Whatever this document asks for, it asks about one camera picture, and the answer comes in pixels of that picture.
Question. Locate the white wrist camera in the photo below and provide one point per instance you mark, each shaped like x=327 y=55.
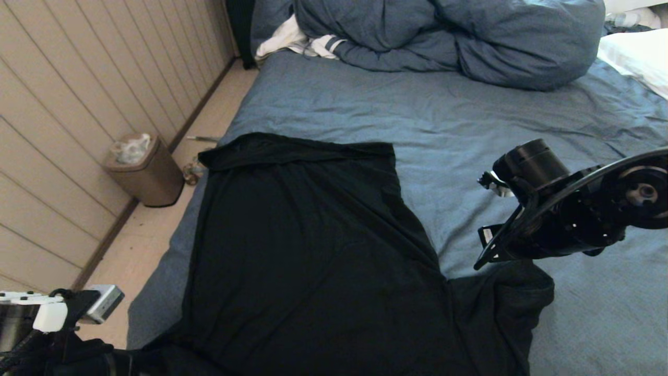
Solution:
x=501 y=189
x=107 y=303

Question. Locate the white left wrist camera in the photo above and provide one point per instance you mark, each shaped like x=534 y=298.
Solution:
x=107 y=303

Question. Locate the white pillow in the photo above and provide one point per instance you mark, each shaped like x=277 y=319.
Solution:
x=636 y=52

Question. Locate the crumpled blue duvet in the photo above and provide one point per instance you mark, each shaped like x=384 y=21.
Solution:
x=496 y=42

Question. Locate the green patterned slippers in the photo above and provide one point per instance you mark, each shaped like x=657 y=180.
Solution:
x=193 y=172

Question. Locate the black bedside furniture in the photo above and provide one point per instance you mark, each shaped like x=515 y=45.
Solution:
x=241 y=31

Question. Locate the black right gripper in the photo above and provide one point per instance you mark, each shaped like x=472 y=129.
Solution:
x=563 y=235

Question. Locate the blue bed sheet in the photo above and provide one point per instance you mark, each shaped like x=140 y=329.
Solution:
x=469 y=130

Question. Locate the bronze trash bin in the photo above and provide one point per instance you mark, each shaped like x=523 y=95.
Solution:
x=151 y=183

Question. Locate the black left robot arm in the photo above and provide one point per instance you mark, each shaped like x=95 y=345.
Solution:
x=21 y=313

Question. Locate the black printed t-shirt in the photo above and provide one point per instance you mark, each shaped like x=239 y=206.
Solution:
x=313 y=271

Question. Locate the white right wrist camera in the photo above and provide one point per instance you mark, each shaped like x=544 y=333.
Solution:
x=501 y=189

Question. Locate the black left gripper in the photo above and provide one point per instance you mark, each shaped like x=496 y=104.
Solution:
x=94 y=360

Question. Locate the white striped garment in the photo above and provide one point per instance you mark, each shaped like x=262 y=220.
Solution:
x=284 y=39

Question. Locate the black left camera bracket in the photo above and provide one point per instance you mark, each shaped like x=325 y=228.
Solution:
x=78 y=308

